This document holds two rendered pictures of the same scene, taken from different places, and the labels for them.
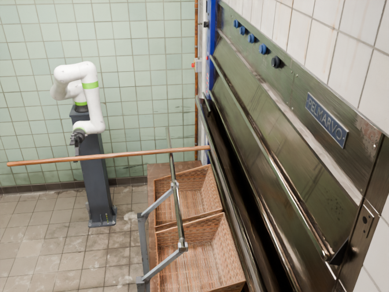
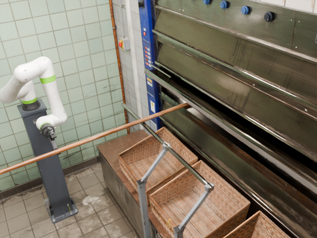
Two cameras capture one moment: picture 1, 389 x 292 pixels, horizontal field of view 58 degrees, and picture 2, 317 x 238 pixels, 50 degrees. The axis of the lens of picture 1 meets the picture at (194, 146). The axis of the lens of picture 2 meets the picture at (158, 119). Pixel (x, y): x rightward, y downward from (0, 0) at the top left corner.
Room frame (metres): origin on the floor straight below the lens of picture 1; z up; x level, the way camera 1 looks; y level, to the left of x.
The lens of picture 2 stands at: (-0.08, 0.78, 2.50)
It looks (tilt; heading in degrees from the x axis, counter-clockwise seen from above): 31 degrees down; 340
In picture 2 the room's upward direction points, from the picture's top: 5 degrees counter-clockwise
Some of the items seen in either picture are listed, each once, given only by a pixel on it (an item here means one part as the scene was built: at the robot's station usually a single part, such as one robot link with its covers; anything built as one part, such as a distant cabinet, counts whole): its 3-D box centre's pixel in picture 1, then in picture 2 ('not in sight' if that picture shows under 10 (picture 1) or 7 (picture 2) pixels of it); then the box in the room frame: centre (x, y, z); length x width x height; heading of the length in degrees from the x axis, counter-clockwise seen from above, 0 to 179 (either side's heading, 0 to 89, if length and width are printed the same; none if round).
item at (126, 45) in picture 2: (198, 65); (124, 43); (3.00, -0.03, 1.46); 0.10 x 0.07 x 0.10; 7
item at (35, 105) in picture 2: (84, 102); (29, 100); (2.71, 0.93, 1.23); 0.26 x 0.15 x 0.06; 8
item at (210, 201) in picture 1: (184, 200); (156, 163); (2.06, 0.07, 0.72); 0.56 x 0.49 x 0.28; 6
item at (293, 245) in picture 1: (248, 143); (230, 91); (1.52, -0.27, 1.54); 1.79 x 0.11 x 0.19; 7
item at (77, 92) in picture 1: (79, 91); (25, 90); (2.64, 0.93, 1.36); 0.16 x 0.13 x 0.19; 122
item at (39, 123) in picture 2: (81, 128); (45, 123); (2.31, 0.84, 1.20); 0.14 x 0.13 x 0.11; 8
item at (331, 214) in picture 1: (252, 95); (232, 50); (1.52, -0.27, 1.80); 1.79 x 0.11 x 0.19; 7
